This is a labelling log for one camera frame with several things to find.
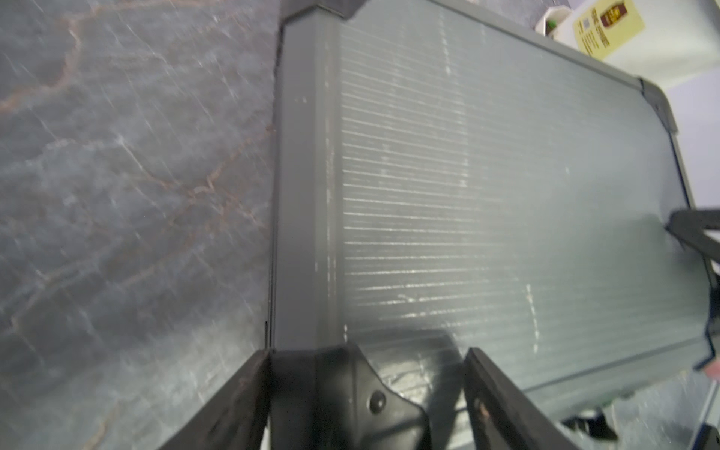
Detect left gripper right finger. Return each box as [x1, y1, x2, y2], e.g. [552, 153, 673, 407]
[463, 348, 577, 450]

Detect potted green plant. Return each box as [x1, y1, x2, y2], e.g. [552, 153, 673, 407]
[534, 0, 719, 89]

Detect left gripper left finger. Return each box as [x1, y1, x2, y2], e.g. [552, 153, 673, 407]
[160, 350, 272, 450]

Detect dark grey poker case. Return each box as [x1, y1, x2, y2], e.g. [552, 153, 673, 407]
[269, 1, 719, 449]

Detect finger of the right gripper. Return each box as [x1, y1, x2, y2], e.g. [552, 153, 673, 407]
[666, 209, 720, 263]

